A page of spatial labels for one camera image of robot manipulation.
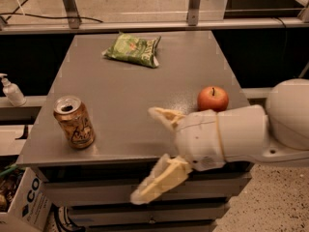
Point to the drawer knob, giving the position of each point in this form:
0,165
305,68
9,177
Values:
152,220
151,196

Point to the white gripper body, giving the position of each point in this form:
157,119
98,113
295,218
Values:
199,138

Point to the right metal bracket post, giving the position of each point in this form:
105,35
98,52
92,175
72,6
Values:
193,12

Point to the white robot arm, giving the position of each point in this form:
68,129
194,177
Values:
276,133

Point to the red apple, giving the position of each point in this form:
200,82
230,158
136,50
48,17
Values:
214,98

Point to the white cardboard box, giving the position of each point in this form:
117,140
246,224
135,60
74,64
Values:
30,207

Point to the white pump bottle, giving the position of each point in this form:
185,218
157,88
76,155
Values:
12,91

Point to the grey drawer cabinet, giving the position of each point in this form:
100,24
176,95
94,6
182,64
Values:
95,183

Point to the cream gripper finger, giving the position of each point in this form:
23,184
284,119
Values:
169,118
167,174

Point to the top drawer knob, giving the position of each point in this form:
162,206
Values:
151,196

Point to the metal bracket post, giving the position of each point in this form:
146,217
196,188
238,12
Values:
193,12
72,13

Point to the orange soda can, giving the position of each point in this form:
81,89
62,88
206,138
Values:
72,116

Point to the left metal bracket post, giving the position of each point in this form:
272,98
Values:
72,13

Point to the green chip bag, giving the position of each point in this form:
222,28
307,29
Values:
132,49

